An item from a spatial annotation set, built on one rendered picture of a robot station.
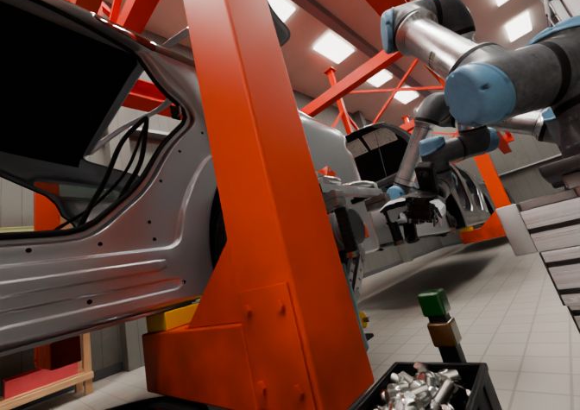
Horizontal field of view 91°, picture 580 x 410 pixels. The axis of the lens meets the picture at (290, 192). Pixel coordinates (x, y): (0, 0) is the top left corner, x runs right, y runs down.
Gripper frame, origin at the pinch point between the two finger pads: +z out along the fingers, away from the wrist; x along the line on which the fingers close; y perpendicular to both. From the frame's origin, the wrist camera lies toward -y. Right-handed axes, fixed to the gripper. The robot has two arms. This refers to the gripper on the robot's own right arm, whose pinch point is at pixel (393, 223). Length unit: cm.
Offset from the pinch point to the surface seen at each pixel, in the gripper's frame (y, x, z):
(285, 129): 22, 10, 63
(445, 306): -20, 25, 51
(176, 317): -12, -42, 67
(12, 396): -58, -387, 76
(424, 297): -18, 23, 52
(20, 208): 156, -455, 66
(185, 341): -18, -30, 71
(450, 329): -23, 25, 52
